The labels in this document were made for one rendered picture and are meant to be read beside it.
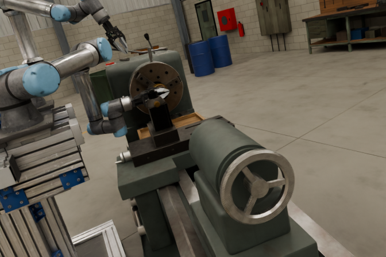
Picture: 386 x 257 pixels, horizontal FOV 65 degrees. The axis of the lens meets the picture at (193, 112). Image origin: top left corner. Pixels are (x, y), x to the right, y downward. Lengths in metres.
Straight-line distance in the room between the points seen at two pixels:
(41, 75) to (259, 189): 0.89
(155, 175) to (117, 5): 11.69
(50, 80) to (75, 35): 10.75
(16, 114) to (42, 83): 0.18
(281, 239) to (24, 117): 1.01
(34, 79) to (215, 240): 0.82
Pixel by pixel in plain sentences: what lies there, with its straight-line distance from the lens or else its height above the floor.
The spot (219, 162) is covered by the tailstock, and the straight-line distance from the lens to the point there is 0.60.
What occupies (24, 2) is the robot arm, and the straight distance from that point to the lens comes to 1.75.
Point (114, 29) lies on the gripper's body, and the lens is 1.69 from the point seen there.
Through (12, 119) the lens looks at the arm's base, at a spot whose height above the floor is 1.21.
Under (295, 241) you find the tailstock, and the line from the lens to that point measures 0.72.
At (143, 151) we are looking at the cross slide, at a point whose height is 0.97.
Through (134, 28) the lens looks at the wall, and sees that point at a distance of 12.66.
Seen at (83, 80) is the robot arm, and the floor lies 1.25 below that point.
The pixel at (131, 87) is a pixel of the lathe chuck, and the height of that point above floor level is 1.13.
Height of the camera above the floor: 1.39
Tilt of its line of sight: 16 degrees down
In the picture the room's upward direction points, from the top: 14 degrees counter-clockwise
